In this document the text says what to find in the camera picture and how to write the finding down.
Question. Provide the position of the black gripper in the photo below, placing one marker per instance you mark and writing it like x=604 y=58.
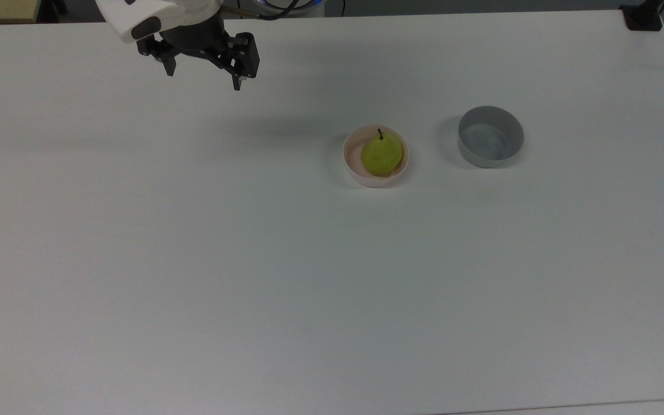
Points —
x=196 y=37

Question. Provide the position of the green pear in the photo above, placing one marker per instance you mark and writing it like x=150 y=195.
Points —
x=382 y=155

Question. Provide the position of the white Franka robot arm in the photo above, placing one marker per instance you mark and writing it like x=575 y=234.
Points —
x=130 y=14

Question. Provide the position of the pale pink bowl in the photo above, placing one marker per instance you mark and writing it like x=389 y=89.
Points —
x=375 y=181

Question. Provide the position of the grey bowl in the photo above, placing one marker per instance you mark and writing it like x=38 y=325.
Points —
x=490 y=147

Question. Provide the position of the black table clamp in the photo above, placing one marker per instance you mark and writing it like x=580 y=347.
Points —
x=643 y=20

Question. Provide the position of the white adjacent table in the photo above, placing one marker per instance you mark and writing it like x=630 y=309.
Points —
x=626 y=408

